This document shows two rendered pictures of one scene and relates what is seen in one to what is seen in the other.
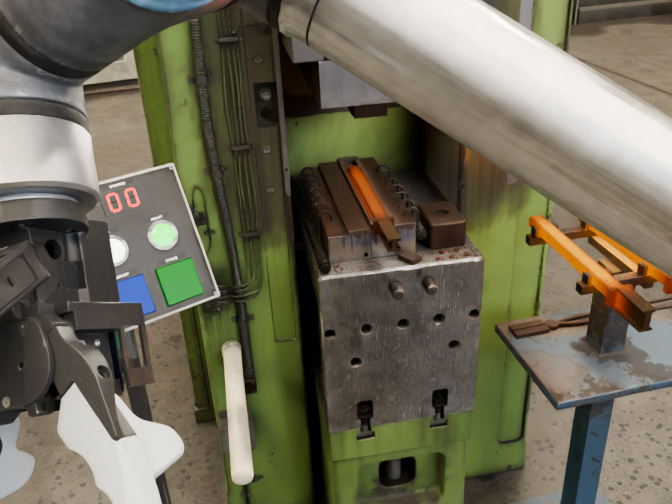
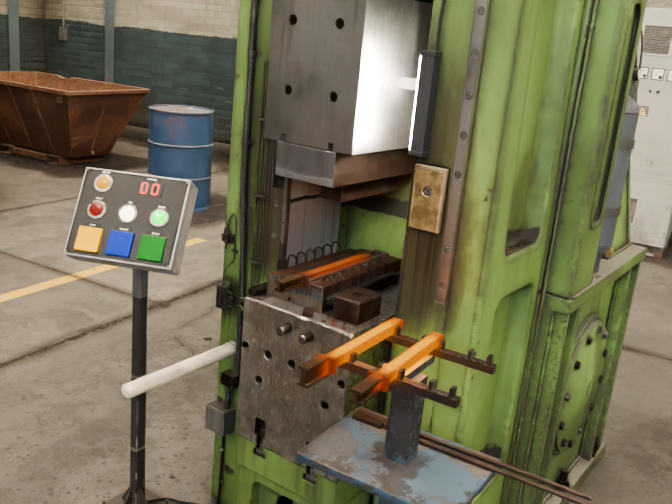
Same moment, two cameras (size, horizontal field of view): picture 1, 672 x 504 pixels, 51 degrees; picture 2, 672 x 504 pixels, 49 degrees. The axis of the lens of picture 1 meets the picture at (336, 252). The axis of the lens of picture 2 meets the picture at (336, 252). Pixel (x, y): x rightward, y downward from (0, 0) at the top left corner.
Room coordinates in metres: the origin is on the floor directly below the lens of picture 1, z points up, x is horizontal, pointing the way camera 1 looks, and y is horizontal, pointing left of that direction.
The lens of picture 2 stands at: (0.01, -1.52, 1.67)
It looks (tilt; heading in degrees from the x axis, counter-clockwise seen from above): 16 degrees down; 43
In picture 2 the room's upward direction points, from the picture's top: 5 degrees clockwise
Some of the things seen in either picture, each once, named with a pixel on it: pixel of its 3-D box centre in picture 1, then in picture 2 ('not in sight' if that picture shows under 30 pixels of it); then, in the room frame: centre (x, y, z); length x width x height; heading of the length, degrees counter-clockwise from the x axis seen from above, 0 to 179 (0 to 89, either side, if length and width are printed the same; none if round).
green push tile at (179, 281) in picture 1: (179, 281); (152, 248); (1.18, 0.31, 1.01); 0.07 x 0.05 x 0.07; 124
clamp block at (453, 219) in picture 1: (440, 224); (357, 305); (1.48, -0.25, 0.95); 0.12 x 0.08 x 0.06; 9
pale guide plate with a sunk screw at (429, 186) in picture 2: not in sight; (428, 198); (1.57, -0.37, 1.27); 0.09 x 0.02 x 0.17; 99
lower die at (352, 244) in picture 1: (353, 203); (337, 274); (1.60, -0.05, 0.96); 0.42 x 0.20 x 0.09; 9
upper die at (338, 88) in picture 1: (348, 57); (348, 157); (1.60, -0.05, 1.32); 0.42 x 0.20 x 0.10; 9
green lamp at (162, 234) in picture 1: (163, 234); (159, 217); (1.21, 0.33, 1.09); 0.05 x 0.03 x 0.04; 99
